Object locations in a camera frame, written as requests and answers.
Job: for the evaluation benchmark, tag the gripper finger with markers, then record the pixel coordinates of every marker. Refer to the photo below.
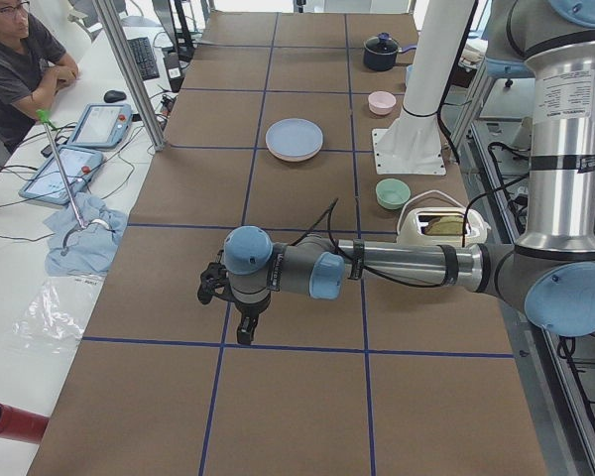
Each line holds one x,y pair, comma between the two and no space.
205,292
245,333

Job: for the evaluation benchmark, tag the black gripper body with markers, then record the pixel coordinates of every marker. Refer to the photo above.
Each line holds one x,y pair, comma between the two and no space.
249,310

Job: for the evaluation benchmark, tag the pink plate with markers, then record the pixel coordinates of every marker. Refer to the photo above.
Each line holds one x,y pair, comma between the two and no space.
293,148

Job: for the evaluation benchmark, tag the light blue plate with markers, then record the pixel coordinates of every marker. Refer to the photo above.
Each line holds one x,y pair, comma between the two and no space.
294,127

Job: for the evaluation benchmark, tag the blue crumpled cloth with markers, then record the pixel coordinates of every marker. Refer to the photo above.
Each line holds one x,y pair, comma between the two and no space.
90,251

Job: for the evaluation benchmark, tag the clear plastic bag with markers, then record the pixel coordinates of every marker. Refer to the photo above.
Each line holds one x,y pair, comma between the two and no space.
55,319

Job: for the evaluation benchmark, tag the upper teach pendant tablet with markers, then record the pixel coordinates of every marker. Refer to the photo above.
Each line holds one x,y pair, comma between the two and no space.
101,126

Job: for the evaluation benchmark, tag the cream toaster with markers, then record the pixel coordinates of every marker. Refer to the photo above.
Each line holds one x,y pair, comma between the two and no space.
412,221

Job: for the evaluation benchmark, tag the mint green bowl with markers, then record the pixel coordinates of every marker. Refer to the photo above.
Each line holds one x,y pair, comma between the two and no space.
392,193

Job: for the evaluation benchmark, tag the black computer mouse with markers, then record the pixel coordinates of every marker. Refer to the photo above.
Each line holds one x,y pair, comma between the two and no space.
113,96

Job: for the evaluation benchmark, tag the bread slice in toaster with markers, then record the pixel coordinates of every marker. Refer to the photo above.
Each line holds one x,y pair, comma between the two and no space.
445,225

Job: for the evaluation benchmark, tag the green tipped grabber stick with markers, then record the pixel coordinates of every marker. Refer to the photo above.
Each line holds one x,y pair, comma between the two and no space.
82,224

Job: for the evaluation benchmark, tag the pink bowl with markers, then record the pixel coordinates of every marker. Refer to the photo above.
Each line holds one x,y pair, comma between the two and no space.
381,102

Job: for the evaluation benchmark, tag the black keyboard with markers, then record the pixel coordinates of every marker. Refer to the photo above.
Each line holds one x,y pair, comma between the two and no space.
144,58

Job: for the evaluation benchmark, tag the red cylinder tube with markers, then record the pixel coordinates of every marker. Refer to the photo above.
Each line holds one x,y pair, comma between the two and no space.
20,425

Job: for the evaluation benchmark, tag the dark blue pot with lid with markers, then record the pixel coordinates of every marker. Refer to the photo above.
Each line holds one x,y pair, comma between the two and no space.
381,52

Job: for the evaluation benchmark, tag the seated man in grey shirt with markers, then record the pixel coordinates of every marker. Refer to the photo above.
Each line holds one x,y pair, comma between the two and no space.
34,67

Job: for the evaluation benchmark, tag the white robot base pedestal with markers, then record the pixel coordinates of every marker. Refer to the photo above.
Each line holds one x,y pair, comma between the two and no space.
412,145

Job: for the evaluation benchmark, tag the aluminium frame post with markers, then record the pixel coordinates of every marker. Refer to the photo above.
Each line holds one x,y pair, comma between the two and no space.
111,23

